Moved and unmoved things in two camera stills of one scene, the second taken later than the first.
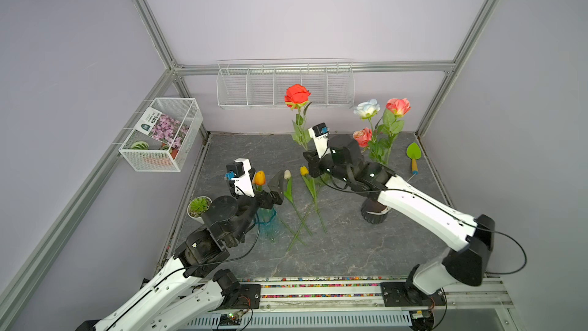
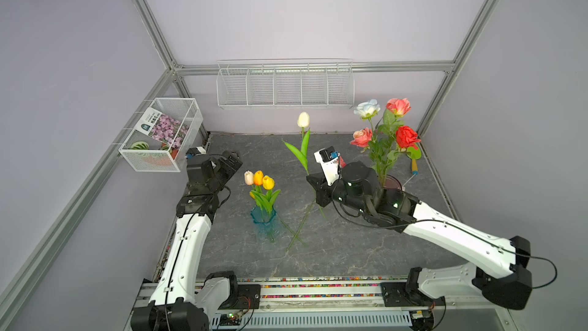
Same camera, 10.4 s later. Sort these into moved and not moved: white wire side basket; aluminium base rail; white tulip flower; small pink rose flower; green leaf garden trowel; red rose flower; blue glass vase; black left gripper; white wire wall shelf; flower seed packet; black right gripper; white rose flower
Moved: black right gripper; white tulip flower; red rose flower; black left gripper
Not moved: green leaf garden trowel; white wire wall shelf; white rose flower; blue glass vase; white wire side basket; aluminium base rail; small pink rose flower; flower seed packet
